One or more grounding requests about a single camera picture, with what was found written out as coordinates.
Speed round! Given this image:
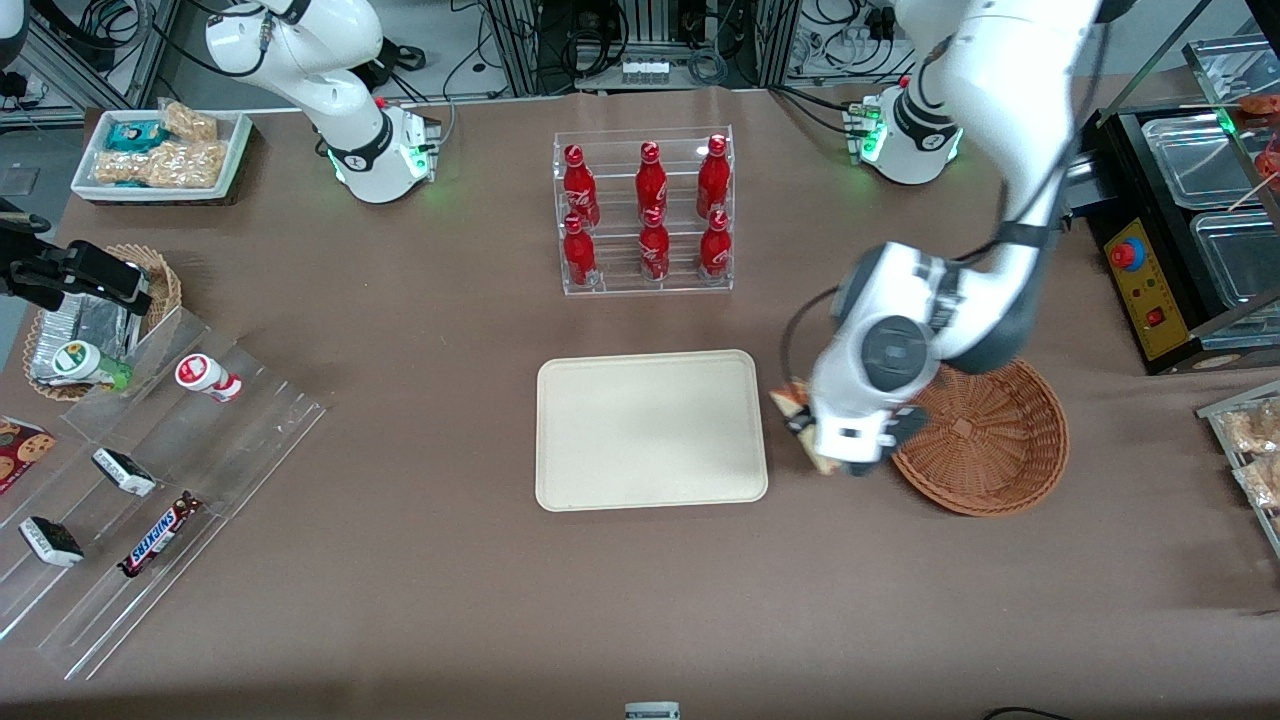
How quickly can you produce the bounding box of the red sausage skewer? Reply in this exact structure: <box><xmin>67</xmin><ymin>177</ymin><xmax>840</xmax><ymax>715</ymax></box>
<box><xmin>1228</xmin><ymin>92</ymin><xmax>1280</xmax><ymax>213</ymax></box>

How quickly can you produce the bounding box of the brown table cover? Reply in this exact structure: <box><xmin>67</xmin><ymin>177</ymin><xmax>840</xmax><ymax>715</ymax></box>
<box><xmin>0</xmin><ymin>84</ymin><xmax>1280</xmax><ymax>720</ymax></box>

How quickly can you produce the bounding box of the metal wire tray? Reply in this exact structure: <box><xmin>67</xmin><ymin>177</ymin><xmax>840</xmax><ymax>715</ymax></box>
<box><xmin>1196</xmin><ymin>379</ymin><xmax>1280</xmax><ymax>557</ymax></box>

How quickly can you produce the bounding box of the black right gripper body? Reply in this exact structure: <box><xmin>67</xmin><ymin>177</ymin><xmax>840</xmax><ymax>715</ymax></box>
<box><xmin>0</xmin><ymin>197</ymin><xmax>67</xmax><ymax>301</ymax></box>

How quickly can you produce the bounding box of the clear acrylic bottle rack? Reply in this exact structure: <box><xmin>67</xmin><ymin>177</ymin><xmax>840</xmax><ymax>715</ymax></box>
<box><xmin>552</xmin><ymin>126</ymin><xmax>735</xmax><ymax>297</ymax></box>

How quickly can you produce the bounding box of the cookie packet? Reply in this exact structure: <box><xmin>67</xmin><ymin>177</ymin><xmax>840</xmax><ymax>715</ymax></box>
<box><xmin>0</xmin><ymin>416</ymin><xmax>59</xmax><ymax>497</ymax></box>

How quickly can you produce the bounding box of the black food warmer machine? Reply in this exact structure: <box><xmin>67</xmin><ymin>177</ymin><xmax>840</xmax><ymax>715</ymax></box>
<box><xmin>1060</xmin><ymin>35</ymin><xmax>1280</xmax><ymax>378</ymax></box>

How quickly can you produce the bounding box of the triangular sandwich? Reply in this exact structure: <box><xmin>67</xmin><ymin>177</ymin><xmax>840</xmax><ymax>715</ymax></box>
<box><xmin>768</xmin><ymin>378</ymin><xmax>843</xmax><ymax>477</ymax></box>

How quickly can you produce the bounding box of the red yogurt drink bottle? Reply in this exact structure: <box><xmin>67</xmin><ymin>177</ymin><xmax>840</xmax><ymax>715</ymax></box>
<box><xmin>174</xmin><ymin>352</ymin><xmax>244</xmax><ymax>404</ymax></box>

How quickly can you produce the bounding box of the red cola bottle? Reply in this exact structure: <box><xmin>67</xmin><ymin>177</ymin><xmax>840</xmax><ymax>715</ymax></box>
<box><xmin>562</xmin><ymin>214</ymin><xmax>598</xmax><ymax>289</ymax></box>
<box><xmin>698</xmin><ymin>209</ymin><xmax>733</xmax><ymax>280</ymax></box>
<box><xmin>638</xmin><ymin>207</ymin><xmax>672</xmax><ymax>284</ymax></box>
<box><xmin>696</xmin><ymin>134</ymin><xmax>732</xmax><ymax>220</ymax></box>
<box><xmin>635</xmin><ymin>141</ymin><xmax>669</xmax><ymax>223</ymax></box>
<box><xmin>563</xmin><ymin>144</ymin><xmax>601</xmax><ymax>229</ymax></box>

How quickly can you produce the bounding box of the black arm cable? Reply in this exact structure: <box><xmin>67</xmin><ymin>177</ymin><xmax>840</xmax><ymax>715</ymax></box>
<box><xmin>779</xmin><ymin>0</ymin><xmax>1113</xmax><ymax>389</ymax></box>

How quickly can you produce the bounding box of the clear acrylic stepped shelf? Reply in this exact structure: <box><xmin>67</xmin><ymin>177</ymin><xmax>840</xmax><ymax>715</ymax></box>
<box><xmin>0</xmin><ymin>304</ymin><xmax>330</xmax><ymax>682</ymax></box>

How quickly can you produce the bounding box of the small rice cracker packet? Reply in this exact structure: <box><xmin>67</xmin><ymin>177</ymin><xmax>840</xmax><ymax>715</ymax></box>
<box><xmin>159</xmin><ymin>99</ymin><xmax>220</xmax><ymax>144</ymax></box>

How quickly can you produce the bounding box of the silver foil packet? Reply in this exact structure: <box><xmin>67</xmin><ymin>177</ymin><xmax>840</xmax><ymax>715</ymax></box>
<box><xmin>29</xmin><ymin>292</ymin><xmax>143</xmax><ymax>387</ymax></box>

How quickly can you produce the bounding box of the beige rectangular tray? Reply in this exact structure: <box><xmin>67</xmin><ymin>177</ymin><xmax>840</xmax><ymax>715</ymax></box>
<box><xmin>536</xmin><ymin>349</ymin><xmax>769</xmax><ymax>513</ymax></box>

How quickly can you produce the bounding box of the clear wrapped bread packet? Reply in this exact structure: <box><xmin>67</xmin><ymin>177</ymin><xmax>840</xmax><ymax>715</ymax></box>
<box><xmin>1221</xmin><ymin>399</ymin><xmax>1280</xmax><ymax>457</ymax></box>
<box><xmin>1234</xmin><ymin>455</ymin><xmax>1280</xmax><ymax>512</ymax></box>

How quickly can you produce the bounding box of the green yogurt drink bottle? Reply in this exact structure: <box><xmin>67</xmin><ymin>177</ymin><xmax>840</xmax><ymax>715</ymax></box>
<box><xmin>51</xmin><ymin>339</ymin><xmax>134</xmax><ymax>392</ymax></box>

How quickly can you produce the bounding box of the black white snack box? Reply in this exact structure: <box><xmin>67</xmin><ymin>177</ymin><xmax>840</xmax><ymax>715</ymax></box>
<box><xmin>19</xmin><ymin>515</ymin><xmax>86</xmax><ymax>569</ymax></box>
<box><xmin>91</xmin><ymin>446</ymin><xmax>159</xmax><ymax>499</ymax></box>

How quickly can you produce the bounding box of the light wicker basket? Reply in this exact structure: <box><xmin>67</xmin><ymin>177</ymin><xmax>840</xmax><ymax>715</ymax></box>
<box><xmin>22</xmin><ymin>243</ymin><xmax>184</xmax><ymax>402</ymax></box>

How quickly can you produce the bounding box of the round brown wicker basket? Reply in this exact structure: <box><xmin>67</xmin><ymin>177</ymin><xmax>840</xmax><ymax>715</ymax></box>
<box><xmin>885</xmin><ymin>357</ymin><xmax>1070</xmax><ymax>518</ymax></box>

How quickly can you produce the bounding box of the large rice cracker packet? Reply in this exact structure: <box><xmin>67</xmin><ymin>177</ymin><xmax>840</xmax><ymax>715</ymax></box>
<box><xmin>93</xmin><ymin>139</ymin><xmax>230</xmax><ymax>190</ymax></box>

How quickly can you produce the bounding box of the teal snack packet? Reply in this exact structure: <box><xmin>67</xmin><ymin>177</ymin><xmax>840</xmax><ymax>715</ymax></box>
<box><xmin>104</xmin><ymin>119</ymin><xmax>167</xmax><ymax>154</ymax></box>

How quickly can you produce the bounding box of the white snack tray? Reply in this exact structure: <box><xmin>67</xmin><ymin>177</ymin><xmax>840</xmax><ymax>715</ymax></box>
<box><xmin>71</xmin><ymin>108</ymin><xmax>254</xmax><ymax>207</ymax></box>

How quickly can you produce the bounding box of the snickers bar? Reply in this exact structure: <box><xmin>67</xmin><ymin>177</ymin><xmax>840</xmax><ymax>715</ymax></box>
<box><xmin>117</xmin><ymin>491</ymin><xmax>205</xmax><ymax>580</ymax></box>

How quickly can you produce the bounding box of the steel food pan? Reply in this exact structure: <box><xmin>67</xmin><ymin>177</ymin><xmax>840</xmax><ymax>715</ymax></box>
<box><xmin>1189</xmin><ymin>209</ymin><xmax>1280</xmax><ymax>313</ymax></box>
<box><xmin>1143</xmin><ymin>112</ymin><xmax>1266</xmax><ymax>209</ymax></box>

